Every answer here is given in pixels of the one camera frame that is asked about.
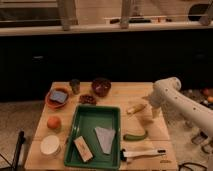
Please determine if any yellow banana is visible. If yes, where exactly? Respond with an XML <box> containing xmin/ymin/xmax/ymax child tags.
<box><xmin>126</xmin><ymin>104</ymin><xmax>146</xmax><ymax>115</ymax></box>

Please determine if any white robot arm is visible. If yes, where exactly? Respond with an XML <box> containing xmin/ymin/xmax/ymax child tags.
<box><xmin>148</xmin><ymin>77</ymin><xmax>213</xmax><ymax>138</ymax></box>

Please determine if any dark metal cup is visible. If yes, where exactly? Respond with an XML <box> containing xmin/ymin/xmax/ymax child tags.
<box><xmin>69</xmin><ymin>79</ymin><xmax>80</xmax><ymax>94</ymax></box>

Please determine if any white paper cup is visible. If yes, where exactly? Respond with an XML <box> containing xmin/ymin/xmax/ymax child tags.
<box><xmin>40</xmin><ymin>135</ymin><xmax>61</xmax><ymax>156</ymax></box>

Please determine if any green chili pepper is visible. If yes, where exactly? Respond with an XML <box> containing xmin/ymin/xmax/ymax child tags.
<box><xmin>123</xmin><ymin>131</ymin><xmax>148</xmax><ymax>142</ymax></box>

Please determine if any grey folded cloth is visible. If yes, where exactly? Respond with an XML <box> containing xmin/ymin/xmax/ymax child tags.
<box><xmin>95</xmin><ymin>127</ymin><xmax>115</xmax><ymax>155</ymax></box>

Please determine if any dark maroon bowl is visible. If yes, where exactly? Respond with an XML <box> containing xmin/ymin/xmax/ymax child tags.
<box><xmin>91</xmin><ymin>78</ymin><xmax>111</xmax><ymax>97</ymax></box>

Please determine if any green plastic tray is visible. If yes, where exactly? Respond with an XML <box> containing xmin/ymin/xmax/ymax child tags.
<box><xmin>64</xmin><ymin>105</ymin><xmax>121</xmax><ymax>170</ymax></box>

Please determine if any small brown dish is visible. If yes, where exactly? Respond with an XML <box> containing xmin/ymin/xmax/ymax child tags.
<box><xmin>79</xmin><ymin>94</ymin><xmax>96</xmax><ymax>105</ymax></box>

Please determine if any wooden block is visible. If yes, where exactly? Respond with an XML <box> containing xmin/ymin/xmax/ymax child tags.
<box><xmin>74</xmin><ymin>136</ymin><xmax>93</xmax><ymax>162</ymax></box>

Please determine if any blue sponge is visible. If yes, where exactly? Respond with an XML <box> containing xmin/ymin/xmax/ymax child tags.
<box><xmin>50</xmin><ymin>90</ymin><xmax>67</xmax><ymax>103</ymax></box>

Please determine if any orange fruit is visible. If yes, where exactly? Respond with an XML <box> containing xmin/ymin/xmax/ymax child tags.
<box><xmin>47</xmin><ymin>116</ymin><xmax>61</xmax><ymax>130</ymax></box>

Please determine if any orange bowl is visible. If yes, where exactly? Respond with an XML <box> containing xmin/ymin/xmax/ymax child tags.
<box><xmin>45</xmin><ymin>87</ymin><xmax>69</xmax><ymax>109</ymax></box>

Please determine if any black stand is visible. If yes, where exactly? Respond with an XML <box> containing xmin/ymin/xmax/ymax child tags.
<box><xmin>11</xmin><ymin>131</ymin><xmax>25</xmax><ymax>171</ymax></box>

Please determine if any black cable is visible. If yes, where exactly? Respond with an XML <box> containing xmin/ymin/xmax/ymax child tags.
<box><xmin>177</xmin><ymin>161</ymin><xmax>209</xmax><ymax>171</ymax></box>

